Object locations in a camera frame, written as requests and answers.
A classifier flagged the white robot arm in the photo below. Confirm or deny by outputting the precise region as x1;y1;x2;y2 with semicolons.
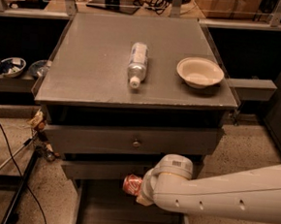
137;154;281;224

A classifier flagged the open grey bottom drawer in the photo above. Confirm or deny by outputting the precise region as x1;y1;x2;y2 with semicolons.
74;179;189;224

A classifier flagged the grey middle drawer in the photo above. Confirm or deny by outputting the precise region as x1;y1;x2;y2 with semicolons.
61;160;158;180

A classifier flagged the grey top drawer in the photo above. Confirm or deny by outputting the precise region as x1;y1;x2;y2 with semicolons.
45;124;224;155

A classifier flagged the grey drawer cabinet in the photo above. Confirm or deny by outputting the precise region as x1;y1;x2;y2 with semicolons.
21;6;246;224

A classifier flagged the snack clutter pile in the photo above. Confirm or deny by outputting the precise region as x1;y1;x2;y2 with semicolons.
28;109;59;162

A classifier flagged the clear plastic water bottle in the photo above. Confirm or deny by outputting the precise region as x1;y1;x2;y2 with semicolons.
127;42;148;89

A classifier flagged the black metal stand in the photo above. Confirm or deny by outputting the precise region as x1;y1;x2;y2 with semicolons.
0;151;39;224

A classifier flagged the white paper bowl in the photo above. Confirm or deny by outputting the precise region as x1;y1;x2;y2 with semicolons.
176;57;224;89

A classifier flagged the grey side shelf block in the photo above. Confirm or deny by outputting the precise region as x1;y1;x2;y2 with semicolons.
228;79;277;102

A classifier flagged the dark blue bowl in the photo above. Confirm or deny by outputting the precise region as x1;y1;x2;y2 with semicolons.
28;59;51;79

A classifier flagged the white bowl with items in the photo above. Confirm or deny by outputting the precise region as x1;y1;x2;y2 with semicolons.
0;57;26;78

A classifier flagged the black monitor base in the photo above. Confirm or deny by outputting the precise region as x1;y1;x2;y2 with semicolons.
86;0;140;15

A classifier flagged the cardboard box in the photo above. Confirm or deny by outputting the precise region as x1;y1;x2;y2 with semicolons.
195;0;262;19

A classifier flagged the black floor cable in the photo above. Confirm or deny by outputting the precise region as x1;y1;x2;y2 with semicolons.
0;109;59;224

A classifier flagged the black cable bundle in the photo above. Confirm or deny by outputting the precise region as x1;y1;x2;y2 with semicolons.
132;0;192;18

